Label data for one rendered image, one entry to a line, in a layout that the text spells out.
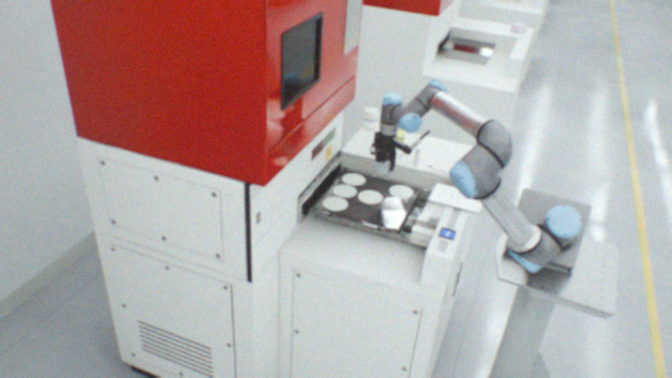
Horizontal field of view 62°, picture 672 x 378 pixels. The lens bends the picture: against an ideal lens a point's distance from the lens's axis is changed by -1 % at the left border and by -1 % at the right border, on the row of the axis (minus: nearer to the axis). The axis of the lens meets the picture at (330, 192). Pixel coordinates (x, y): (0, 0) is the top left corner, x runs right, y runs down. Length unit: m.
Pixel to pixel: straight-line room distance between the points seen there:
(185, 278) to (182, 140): 0.58
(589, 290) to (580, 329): 1.13
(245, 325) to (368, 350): 0.49
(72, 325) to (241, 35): 2.02
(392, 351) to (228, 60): 1.25
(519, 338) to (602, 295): 0.44
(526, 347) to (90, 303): 2.19
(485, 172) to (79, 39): 1.32
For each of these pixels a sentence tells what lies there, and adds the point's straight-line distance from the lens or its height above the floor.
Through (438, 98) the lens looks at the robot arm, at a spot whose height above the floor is 1.40.
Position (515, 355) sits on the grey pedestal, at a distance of 2.60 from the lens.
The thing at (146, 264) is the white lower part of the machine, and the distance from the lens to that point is 2.26.
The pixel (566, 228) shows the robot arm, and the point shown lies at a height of 1.08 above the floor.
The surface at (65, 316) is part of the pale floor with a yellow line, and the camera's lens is 3.24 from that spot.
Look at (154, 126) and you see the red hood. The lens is 1.88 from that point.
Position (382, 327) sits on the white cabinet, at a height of 0.61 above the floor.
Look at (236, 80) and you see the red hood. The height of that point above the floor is 1.56.
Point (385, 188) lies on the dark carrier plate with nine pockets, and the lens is 2.41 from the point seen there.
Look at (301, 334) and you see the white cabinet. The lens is 2.36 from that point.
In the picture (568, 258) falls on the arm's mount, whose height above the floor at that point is 0.88.
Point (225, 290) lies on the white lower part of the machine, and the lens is 2.09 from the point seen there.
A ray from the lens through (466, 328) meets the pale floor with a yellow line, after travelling 3.13.
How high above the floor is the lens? 2.14
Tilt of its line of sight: 32 degrees down
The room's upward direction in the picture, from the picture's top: 4 degrees clockwise
